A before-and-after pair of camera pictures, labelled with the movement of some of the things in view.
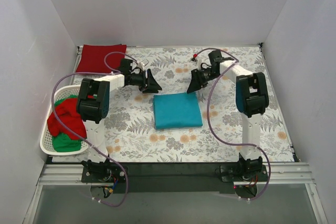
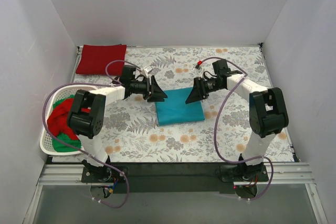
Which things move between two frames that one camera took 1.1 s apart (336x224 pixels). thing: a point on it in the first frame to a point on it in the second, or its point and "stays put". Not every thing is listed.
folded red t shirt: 92,57 stays put
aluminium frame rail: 276,174 stays put
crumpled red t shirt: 67,110 stays put
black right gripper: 200,78 to 200,88
